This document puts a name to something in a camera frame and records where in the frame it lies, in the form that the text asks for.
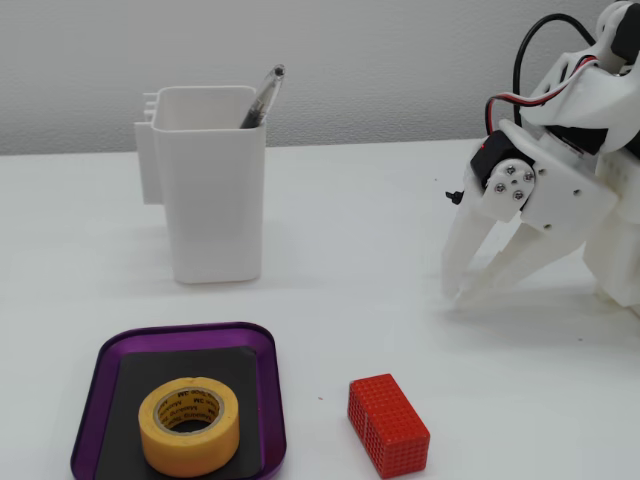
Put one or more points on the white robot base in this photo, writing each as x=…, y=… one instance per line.
x=620, y=240

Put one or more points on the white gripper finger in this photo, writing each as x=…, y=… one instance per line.
x=525, y=250
x=470, y=240

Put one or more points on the yellow masking tape roll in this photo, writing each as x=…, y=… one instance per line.
x=190, y=450

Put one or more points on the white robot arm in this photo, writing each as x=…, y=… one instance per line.
x=595, y=95

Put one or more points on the red gridded block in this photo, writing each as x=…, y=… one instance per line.
x=395, y=425

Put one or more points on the clear black ballpoint pen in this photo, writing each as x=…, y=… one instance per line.
x=260, y=102

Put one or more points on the purple metal tray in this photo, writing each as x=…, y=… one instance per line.
x=272, y=380

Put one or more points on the white plastic pen holder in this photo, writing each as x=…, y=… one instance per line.
x=215, y=200

